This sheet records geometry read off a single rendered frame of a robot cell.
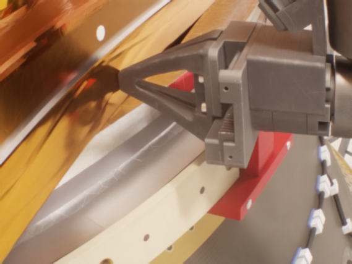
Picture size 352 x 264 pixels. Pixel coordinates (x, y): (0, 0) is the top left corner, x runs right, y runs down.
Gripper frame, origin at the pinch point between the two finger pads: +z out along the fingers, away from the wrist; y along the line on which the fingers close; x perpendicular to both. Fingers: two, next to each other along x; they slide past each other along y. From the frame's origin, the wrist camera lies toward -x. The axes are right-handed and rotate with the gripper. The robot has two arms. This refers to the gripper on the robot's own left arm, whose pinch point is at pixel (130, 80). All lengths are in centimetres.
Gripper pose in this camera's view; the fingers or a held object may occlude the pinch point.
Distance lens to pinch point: 37.7
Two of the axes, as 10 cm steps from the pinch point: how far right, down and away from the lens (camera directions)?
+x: 0.9, 8.6, 5.0
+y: -3.0, 5.0, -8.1
